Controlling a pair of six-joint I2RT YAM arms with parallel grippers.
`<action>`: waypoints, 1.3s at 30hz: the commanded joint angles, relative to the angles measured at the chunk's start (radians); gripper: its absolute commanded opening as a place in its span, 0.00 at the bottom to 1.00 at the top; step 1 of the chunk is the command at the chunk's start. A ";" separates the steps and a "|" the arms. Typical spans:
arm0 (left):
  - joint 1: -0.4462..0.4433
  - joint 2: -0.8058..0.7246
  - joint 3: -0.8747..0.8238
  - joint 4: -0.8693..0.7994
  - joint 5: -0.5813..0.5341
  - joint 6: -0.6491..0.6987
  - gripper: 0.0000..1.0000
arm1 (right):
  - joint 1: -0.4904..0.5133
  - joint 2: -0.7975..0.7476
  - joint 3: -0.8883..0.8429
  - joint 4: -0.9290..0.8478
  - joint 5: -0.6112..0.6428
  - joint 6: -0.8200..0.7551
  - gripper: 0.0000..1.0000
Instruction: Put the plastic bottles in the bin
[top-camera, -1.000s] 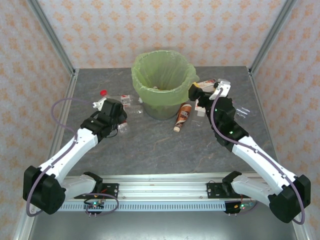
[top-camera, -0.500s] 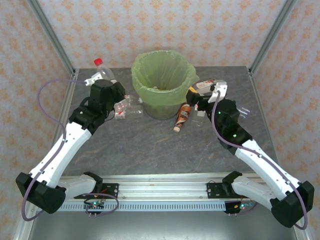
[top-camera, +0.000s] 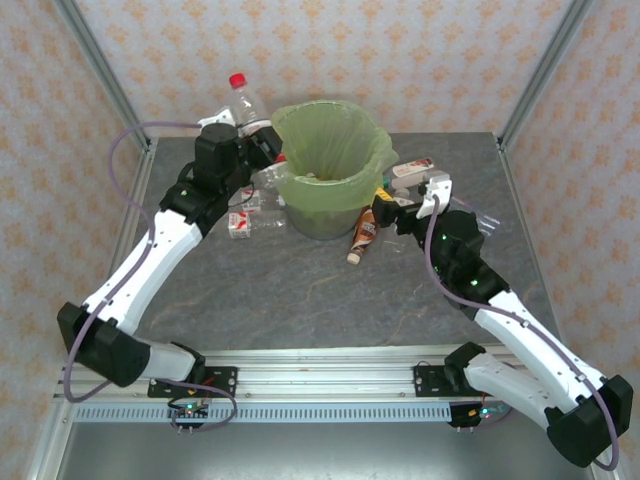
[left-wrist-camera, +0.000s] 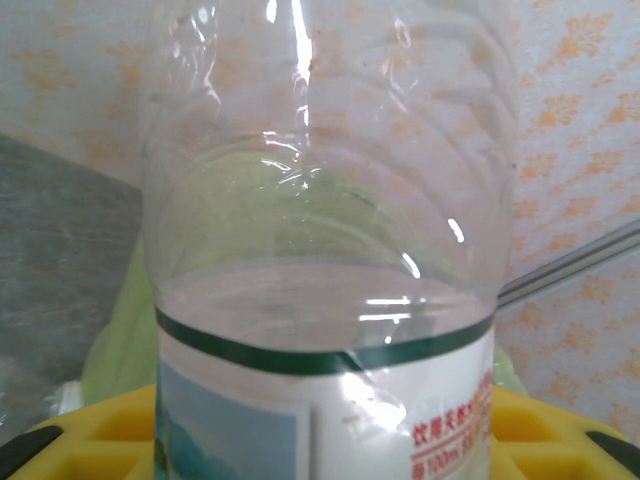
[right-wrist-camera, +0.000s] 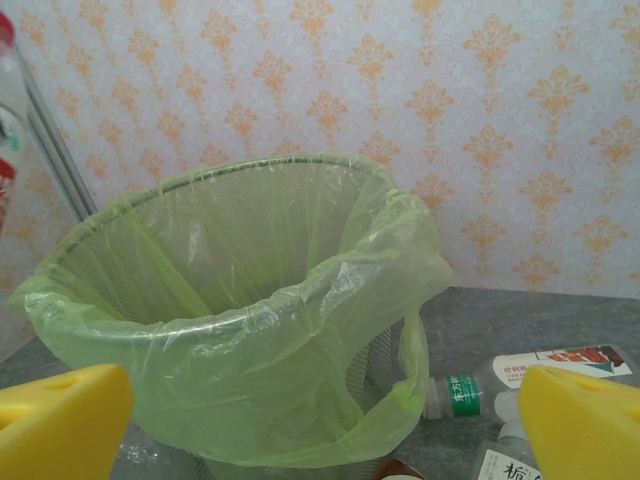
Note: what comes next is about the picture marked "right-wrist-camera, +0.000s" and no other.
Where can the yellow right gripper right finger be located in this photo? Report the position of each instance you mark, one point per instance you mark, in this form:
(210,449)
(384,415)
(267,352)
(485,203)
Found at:
(585,430)

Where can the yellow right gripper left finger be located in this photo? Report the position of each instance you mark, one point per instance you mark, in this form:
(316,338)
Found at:
(55,430)

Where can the clear bottle with picture label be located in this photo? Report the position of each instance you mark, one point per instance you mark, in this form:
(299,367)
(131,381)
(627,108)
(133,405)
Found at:
(515,370)

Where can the clear bottle with red cap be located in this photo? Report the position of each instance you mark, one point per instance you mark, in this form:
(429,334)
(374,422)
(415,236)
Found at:
(6,125)

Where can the green plastic bin liner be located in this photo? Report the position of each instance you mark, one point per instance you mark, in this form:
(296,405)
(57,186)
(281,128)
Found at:
(250,395)

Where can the clear plastic bottle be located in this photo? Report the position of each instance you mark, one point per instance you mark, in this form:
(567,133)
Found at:
(507,405)

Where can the clear bottle with black lettering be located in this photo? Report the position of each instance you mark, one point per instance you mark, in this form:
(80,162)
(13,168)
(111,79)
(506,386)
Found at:
(505,460)

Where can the clear bottle with green label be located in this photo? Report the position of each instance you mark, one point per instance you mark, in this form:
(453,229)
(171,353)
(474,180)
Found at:
(462,395)

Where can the brown round object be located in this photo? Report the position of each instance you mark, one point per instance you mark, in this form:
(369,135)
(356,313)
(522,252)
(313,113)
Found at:
(397,472)

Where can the aluminium frame post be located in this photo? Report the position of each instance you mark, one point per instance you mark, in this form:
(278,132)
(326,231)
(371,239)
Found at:
(55,150)

